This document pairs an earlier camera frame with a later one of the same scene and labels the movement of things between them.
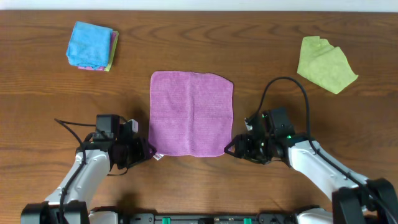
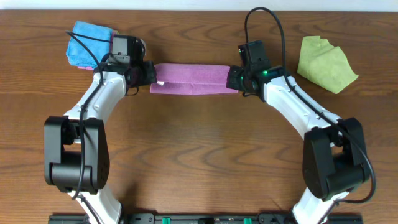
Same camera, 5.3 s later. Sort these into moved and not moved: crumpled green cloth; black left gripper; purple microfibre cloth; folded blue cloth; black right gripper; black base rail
Moved: black right gripper; purple microfibre cloth; black left gripper
Not moved: crumpled green cloth; black base rail; folded blue cloth
